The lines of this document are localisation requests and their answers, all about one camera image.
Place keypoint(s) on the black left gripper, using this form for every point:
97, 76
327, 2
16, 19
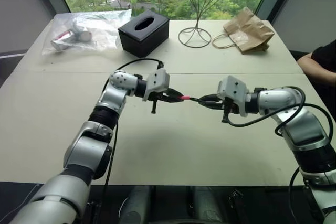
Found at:
155, 106

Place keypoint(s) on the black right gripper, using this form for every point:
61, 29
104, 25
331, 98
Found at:
228, 107

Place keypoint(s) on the red marker cap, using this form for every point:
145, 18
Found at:
185, 98

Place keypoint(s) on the black marker pen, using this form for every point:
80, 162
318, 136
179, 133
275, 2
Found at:
194, 99

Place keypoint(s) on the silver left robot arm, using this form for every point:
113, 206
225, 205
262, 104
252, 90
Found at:
86, 153

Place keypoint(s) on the bystander bare forearm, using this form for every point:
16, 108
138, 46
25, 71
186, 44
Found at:
315, 64

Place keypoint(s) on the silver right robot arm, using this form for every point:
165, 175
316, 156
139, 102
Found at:
302, 127

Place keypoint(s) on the black tissue box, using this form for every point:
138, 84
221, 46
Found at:
147, 40

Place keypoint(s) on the brown paper bag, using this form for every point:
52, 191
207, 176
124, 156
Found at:
249, 32

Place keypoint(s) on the clear plastic bag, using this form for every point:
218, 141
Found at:
105, 32

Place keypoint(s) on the crushed silver can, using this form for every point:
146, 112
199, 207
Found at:
82, 33

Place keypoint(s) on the dark rounded shape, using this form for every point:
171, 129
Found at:
137, 205

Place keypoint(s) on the crushed can with red print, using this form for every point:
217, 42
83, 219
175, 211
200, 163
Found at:
63, 41

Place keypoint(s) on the bystander black shirt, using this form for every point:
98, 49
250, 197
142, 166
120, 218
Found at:
326, 51

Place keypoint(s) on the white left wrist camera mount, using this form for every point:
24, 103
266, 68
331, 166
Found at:
157, 81

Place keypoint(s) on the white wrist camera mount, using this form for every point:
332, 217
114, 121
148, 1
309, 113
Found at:
233, 87
157, 81

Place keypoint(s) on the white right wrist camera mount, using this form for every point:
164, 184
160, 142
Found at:
233, 87

